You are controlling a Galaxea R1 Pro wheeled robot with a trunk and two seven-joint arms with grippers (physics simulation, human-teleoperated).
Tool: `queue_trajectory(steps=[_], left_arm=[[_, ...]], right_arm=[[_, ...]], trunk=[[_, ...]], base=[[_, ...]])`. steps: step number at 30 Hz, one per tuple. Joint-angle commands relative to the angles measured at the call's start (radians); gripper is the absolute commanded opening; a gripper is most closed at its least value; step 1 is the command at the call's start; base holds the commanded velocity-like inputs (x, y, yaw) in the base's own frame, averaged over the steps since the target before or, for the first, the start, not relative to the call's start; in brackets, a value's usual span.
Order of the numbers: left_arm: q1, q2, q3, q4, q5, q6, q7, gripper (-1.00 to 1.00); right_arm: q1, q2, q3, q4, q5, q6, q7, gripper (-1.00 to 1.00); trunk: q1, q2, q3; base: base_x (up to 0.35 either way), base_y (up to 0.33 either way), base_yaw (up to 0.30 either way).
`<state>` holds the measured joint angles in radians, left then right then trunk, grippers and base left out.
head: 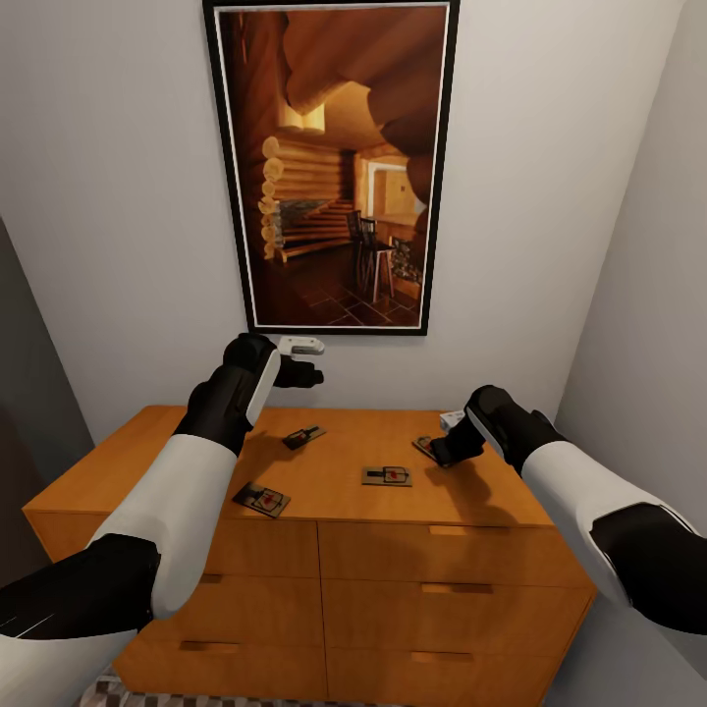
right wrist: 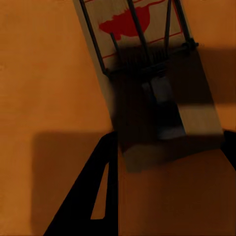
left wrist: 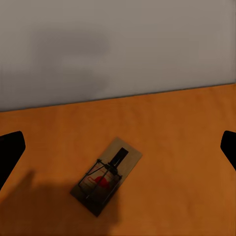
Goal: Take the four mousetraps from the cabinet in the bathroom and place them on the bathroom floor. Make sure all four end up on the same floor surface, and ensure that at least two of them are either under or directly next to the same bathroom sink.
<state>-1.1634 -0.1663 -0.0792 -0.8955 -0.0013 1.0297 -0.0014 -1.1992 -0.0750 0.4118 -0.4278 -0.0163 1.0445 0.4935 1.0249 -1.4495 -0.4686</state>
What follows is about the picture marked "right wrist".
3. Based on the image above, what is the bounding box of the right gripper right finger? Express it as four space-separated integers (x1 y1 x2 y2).
220 130 236 170

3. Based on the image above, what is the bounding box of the mousetrap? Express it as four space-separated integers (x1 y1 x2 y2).
73 0 226 175

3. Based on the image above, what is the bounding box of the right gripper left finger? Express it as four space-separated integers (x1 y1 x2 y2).
44 131 118 236

